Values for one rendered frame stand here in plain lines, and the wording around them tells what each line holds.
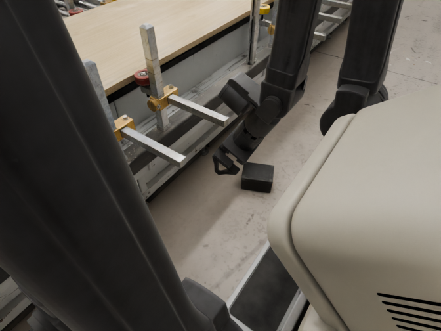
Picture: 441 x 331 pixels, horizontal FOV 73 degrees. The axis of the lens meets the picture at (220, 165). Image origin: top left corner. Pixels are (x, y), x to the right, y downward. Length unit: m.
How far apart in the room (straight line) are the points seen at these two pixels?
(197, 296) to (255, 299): 0.28
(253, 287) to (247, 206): 1.40
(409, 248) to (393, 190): 0.04
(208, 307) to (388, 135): 0.20
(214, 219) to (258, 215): 0.27
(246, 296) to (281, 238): 0.27
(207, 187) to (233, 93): 1.43
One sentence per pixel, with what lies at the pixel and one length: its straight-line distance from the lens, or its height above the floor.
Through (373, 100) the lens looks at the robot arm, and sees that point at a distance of 0.51.
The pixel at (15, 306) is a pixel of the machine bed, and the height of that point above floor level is 0.16.
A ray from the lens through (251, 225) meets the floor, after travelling 1.81.
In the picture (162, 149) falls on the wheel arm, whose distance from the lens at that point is 1.01.
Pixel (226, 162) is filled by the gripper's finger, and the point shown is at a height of 1.06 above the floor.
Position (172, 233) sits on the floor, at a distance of 1.80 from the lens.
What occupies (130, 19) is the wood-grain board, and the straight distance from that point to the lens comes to 1.91.
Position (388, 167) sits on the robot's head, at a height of 1.37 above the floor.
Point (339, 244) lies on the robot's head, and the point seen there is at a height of 1.34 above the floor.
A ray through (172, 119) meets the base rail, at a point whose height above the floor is 0.70.
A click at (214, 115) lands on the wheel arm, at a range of 1.13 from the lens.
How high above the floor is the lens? 1.52
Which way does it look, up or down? 46 degrees down
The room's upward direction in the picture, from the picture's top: straight up
